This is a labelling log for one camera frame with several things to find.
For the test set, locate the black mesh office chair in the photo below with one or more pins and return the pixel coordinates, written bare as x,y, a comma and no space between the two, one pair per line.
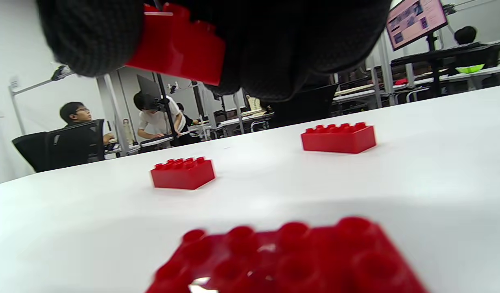
66,144

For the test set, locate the monitor on black stand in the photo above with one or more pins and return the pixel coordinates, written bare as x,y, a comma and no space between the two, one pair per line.
416,19

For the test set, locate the person's right hand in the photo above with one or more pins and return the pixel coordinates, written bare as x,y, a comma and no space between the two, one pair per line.
282,40

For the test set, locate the green object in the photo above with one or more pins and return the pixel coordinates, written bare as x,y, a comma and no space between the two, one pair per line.
469,68

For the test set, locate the red toy brick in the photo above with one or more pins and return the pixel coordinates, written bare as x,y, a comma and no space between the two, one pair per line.
182,175
339,139
290,260
180,49

